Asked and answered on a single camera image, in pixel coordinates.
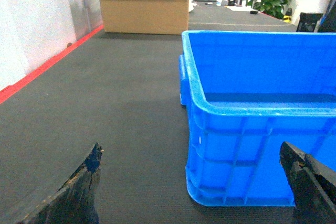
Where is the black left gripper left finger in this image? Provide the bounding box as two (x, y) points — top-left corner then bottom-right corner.
(18, 143), (103, 223)

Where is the black chair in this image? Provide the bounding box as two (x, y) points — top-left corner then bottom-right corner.
(296, 12), (323, 33)

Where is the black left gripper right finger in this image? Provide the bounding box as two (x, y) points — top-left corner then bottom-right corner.
(280, 142), (335, 223)

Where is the large blue plastic crate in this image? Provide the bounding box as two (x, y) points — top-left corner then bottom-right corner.
(179, 30), (335, 207)

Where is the open brown cardboard box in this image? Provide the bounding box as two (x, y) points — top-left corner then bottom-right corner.
(99, 0), (190, 35)

